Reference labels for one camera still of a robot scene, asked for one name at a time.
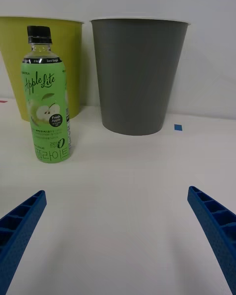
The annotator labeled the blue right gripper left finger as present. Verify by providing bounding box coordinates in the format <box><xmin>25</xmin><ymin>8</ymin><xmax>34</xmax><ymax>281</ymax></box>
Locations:
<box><xmin>0</xmin><ymin>190</ymin><xmax>47</xmax><ymax>295</ymax></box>

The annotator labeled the yellow-green plastic waste bin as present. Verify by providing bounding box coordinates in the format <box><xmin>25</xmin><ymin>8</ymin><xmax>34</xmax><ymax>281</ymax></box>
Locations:
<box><xmin>0</xmin><ymin>16</ymin><xmax>85</xmax><ymax>122</ymax></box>

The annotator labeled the green label plastic bottle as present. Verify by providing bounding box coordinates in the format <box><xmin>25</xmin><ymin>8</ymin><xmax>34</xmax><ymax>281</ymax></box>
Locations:
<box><xmin>20</xmin><ymin>25</ymin><xmax>72</xmax><ymax>164</ymax></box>

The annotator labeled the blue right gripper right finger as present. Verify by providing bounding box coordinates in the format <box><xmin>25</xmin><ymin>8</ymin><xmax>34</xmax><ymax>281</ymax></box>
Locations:
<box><xmin>187</xmin><ymin>185</ymin><xmax>236</xmax><ymax>295</ymax></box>

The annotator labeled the grey plastic waste bin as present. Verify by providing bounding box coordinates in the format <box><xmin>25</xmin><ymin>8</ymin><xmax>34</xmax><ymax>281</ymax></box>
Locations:
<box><xmin>89</xmin><ymin>18</ymin><xmax>192</xmax><ymax>136</ymax></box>

